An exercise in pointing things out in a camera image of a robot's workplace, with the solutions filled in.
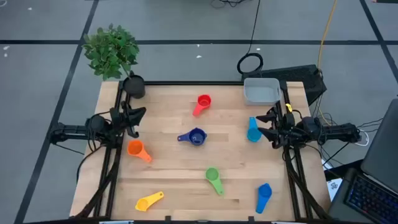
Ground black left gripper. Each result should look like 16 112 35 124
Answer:
108 100 147 139

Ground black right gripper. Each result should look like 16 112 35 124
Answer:
256 105 297 149

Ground light blue measuring cup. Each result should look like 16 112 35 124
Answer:
246 116 264 143

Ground orange measuring cup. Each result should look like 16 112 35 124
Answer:
126 139 153 164

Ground navy purple measuring cup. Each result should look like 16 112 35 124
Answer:
177 127 208 147

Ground royal blue measuring cup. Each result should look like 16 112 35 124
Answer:
255 182 273 215

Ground red measuring cup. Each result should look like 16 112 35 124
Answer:
192 94 213 118

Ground green measuring cup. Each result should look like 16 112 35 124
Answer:
205 166 225 196

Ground yellow measuring cup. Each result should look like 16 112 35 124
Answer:
134 190 165 213

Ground grey plastic basket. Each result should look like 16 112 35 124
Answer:
243 77 282 106

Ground black plant pot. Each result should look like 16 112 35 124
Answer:
123 70 146 100

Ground black computer case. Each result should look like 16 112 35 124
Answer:
241 64 328 106

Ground green artificial plant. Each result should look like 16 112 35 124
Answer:
82 23 141 81

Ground white paper sheet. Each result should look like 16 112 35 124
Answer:
322 158 343 202

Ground grey side desk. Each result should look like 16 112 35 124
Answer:
328 167 398 224

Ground grey laptop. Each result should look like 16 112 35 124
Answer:
360 98 398 194

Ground backlit black keyboard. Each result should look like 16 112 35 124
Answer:
343 173 398 224

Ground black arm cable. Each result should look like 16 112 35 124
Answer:
76 142 108 184

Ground black hanging coiled cable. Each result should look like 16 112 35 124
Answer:
236 0 264 75

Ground white cable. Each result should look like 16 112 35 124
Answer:
354 129 371 147

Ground yellow hanging cable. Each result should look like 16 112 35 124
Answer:
317 0 338 125

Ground black floor cables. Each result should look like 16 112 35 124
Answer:
210 0 249 9

